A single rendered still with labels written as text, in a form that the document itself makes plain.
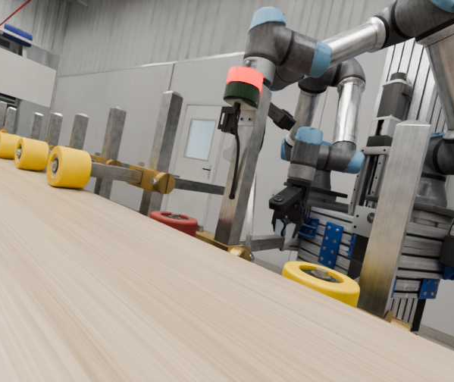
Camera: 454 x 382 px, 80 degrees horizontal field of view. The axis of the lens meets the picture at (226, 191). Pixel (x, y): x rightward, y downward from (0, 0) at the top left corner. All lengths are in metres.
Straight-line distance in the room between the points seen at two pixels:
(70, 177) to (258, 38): 0.47
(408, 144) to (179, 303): 0.32
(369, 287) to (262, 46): 0.49
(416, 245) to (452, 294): 2.18
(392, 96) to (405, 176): 0.97
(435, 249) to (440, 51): 0.58
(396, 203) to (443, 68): 0.60
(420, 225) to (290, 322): 0.83
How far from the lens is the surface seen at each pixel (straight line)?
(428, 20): 0.93
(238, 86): 0.46
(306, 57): 0.68
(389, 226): 0.39
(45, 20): 10.00
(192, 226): 0.44
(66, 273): 0.22
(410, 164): 0.39
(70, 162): 0.59
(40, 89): 2.93
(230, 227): 0.49
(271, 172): 3.51
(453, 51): 0.94
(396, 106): 1.34
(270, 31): 0.66
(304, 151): 0.79
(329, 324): 0.22
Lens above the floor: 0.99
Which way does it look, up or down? 2 degrees down
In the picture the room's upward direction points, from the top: 12 degrees clockwise
